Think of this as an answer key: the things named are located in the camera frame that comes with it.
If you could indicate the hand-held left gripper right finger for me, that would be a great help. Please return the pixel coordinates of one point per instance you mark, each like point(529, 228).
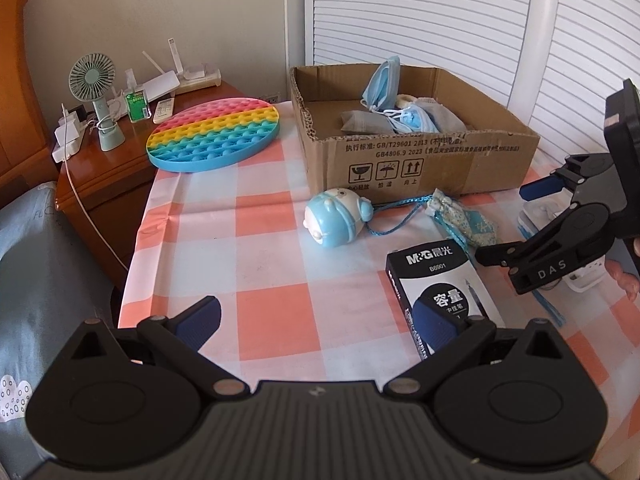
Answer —
point(440, 335)

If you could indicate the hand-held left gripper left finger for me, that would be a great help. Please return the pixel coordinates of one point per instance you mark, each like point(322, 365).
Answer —
point(200, 317)

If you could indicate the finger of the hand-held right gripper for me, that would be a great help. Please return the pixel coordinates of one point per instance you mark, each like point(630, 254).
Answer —
point(540, 260)
point(542, 187)

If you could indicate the cardboard box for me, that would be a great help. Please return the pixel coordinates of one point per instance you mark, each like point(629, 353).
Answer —
point(400, 165)

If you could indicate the blue face mask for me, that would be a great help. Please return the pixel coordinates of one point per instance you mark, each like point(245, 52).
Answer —
point(382, 82)
point(407, 119)

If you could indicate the person's right hand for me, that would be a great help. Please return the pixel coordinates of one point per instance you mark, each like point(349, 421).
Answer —
point(625, 272)

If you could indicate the white plastic device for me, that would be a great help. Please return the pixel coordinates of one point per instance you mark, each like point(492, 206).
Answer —
point(585, 280)

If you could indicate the black and white pen box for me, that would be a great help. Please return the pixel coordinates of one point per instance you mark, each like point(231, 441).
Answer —
point(440, 285)

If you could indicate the blue floral pouch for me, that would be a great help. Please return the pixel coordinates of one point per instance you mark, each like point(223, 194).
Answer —
point(465, 222)

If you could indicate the orange checked tablecloth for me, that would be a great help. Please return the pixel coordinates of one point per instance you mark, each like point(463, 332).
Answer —
point(280, 280)

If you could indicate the white pole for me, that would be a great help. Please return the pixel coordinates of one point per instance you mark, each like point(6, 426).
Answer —
point(535, 35)

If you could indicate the blue round toy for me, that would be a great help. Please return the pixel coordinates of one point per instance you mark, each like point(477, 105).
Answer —
point(335, 217)

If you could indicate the blue grey bedding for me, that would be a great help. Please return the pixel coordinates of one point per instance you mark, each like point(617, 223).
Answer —
point(45, 285)

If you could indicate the wooden nightstand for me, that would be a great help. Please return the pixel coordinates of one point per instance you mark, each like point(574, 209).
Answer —
point(120, 170)

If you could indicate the rainbow pop-it toy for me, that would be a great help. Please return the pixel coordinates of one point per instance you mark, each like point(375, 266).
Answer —
point(215, 135)

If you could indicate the white louvered door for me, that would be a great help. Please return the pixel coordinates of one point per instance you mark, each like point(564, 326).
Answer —
point(440, 10)

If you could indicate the white remote control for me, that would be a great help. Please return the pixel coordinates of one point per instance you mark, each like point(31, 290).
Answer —
point(163, 110)

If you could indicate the white power strip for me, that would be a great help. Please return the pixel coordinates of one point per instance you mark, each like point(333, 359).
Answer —
point(67, 140)

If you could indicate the hand sanitizer bottle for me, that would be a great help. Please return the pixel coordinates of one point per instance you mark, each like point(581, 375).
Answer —
point(137, 105)

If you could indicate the cream tray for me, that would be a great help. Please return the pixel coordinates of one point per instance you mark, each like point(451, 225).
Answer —
point(200, 84)

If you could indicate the white router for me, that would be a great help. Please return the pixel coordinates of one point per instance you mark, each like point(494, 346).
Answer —
point(162, 84)

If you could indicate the green desk fan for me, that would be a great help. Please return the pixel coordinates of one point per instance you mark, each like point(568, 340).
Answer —
point(95, 77)

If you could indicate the wooden headboard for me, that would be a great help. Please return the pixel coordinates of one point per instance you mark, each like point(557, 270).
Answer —
point(20, 110)

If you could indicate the white wall socket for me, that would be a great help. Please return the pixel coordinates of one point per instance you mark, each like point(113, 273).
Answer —
point(271, 97)

